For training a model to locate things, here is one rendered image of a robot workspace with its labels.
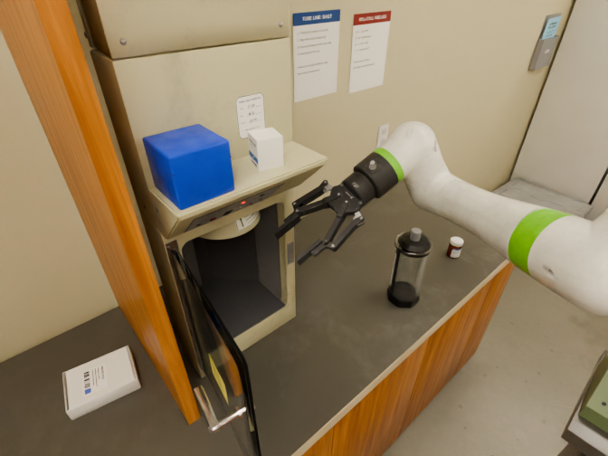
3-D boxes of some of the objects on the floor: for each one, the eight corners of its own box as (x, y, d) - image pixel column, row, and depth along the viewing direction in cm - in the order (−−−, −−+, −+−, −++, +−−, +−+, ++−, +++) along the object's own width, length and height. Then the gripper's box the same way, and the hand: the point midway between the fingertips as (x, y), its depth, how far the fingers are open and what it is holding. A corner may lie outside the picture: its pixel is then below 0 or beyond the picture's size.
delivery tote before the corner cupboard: (479, 224, 315) (490, 191, 296) (503, 208, 336) (515, 176, 317) (554, 260, 277) (572, 224, 258) (576, 239, 298) (594, 205, 279)
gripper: (334, 147, 84) (254, 211, 81) (397, 206, 75) (311, 279, 73) (337, 166, 91) (264, 224, 88) (396, 221, 82) (317, 287, 80)
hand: (295, 241), depth 81 cm, fingers open, 7 cm apart
